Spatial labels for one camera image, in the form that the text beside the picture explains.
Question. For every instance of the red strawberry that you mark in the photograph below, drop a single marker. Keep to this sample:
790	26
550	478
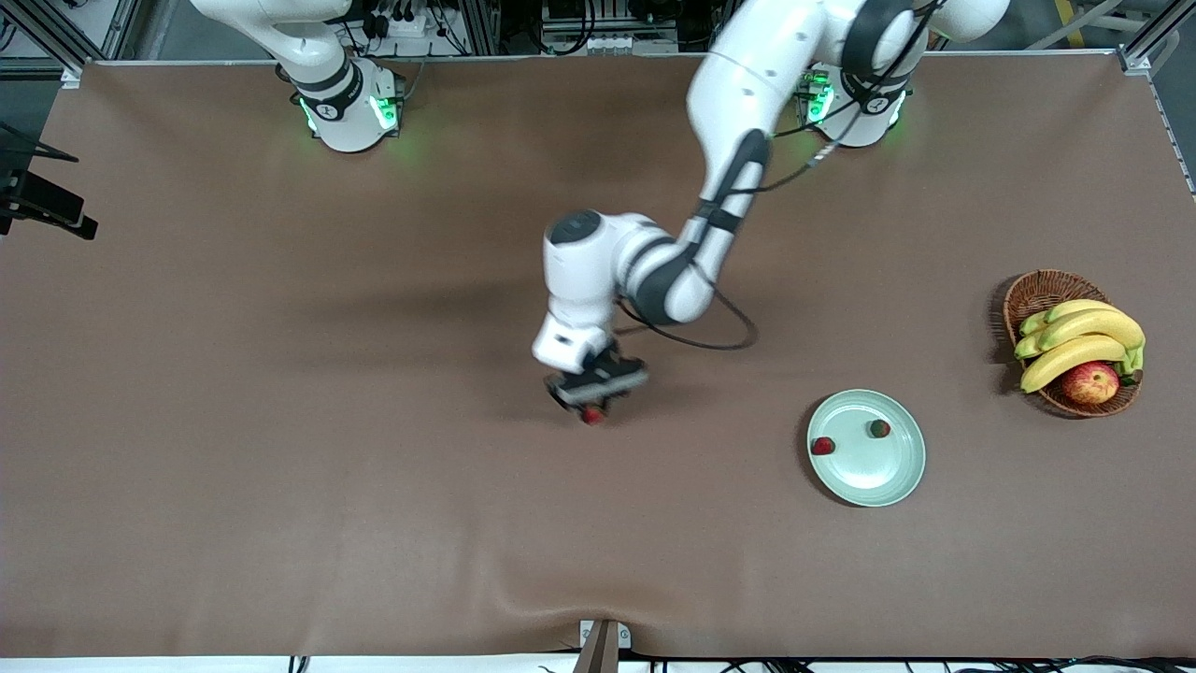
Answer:
822	446
879	428
592	415

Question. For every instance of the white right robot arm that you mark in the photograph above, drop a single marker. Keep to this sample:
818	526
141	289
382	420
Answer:
346	121

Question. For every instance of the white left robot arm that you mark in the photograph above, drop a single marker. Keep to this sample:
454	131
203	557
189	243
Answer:
747	84

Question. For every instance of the light green plate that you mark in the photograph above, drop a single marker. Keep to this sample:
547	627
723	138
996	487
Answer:
869	472

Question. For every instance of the brown table cloth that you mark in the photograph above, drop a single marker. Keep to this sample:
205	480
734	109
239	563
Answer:
598	523

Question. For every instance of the white power strip with plugs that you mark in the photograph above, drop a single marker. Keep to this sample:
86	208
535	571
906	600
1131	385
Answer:
397	23

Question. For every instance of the short green-tipped banana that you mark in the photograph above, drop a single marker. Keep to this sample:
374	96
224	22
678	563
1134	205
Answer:
1028	346
1032	323

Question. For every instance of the brown wicker basket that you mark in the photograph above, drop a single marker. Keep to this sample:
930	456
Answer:
1042	292

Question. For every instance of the long yellow banana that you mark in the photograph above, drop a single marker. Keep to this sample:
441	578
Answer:
1070	360
1098	325

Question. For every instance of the medium green-tipped banana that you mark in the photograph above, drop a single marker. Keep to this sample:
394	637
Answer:
1074	307

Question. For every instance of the red yellow apple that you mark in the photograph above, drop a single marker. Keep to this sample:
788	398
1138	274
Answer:
1090	383

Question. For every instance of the metal table bracket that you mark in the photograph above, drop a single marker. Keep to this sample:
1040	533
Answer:
605	645

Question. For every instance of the aluminium frame post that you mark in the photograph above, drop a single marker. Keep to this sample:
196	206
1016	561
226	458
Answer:
481	28

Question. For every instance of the aluminium frame corner rail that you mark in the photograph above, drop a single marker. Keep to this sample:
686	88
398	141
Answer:
1135	58

